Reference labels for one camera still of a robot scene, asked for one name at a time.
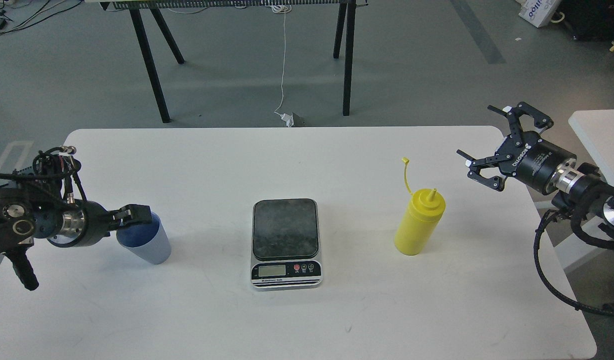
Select white cardboard box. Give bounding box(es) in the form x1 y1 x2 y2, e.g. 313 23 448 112
518 0 562 28

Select black equipment case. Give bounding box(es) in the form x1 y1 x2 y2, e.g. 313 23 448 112
557 0 614 41

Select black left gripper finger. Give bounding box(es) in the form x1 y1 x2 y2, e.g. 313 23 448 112
112 203 153 231

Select silver digital kitchen scale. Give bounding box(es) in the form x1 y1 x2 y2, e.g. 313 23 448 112
250 198 324 291

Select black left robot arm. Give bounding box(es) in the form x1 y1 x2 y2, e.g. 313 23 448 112
0 145 155 291

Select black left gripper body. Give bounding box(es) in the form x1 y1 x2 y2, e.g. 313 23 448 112
62 200 120 248

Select blue plastic cup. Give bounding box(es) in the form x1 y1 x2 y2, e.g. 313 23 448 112
116 211 172 265

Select black trestle table background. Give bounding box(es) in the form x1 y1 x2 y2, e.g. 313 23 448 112
90 0 370 124

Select white hanging cable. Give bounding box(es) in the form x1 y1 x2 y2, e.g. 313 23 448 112
272 4 293 118

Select yellow squeeze bottle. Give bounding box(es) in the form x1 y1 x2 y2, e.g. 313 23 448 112
394 157 446 256

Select white power adapter on floor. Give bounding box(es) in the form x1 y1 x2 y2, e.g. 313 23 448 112
281 112 307 128

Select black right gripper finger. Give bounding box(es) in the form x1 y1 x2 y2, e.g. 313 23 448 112
487 101 555 146
457 149 513 192

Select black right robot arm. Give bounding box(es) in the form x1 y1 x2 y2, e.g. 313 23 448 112
457 101 614 317

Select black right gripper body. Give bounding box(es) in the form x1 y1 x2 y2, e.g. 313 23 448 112
497 131 577 195

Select black floor cables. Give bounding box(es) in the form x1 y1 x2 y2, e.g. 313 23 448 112
0 0 83 37

